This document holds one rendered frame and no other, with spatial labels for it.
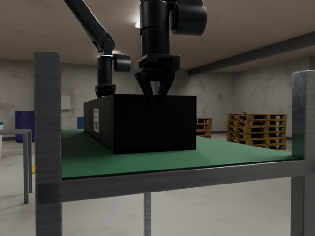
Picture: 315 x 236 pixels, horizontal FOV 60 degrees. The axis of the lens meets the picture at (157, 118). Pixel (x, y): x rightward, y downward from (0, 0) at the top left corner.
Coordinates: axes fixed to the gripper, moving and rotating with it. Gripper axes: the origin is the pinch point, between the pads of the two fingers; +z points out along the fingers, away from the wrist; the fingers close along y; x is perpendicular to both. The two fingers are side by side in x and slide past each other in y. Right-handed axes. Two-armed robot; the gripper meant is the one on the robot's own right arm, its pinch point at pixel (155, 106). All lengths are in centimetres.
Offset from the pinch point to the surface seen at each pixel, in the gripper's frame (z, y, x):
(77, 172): 8.7, -13.1, 15.9
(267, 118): 24, 498, -487
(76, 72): -146, 994, -59
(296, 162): 9.9, -15.5, -19.1
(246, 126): 42, 502, -424
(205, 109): -5, 992, -598
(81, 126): 28, 513, -31
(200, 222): 104, 170, -105
